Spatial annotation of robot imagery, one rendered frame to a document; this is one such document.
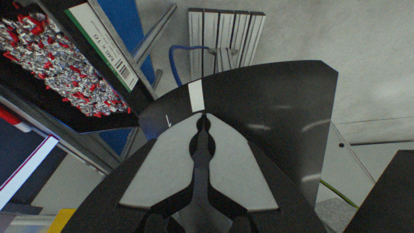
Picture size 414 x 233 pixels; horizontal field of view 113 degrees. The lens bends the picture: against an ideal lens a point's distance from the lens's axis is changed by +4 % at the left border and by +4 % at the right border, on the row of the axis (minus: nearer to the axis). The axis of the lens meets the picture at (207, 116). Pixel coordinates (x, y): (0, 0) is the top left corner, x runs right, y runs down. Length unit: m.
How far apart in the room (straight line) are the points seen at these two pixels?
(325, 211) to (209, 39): 0.96
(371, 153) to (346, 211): 2.41
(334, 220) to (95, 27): 0.57
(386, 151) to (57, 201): 3.42
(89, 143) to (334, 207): 0.71
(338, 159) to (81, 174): 1.93
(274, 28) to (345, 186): 1.19
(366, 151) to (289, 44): 2.03
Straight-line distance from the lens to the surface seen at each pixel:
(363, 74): 1.78
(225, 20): 1.00
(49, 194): 1.40
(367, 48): 1.61
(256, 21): 1.03
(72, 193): 1.31
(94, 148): 0.60
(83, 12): 0.26
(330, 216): 0.48
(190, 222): 0.21
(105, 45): 0.26
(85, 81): 0.31
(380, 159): 2.89
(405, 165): 0.35
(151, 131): 0.21
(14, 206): 0.68
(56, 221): 0.67
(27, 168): 0.48
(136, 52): 0.47
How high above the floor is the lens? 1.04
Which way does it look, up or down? 41 degrees down
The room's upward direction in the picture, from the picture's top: 179 degrees counter-clockwise
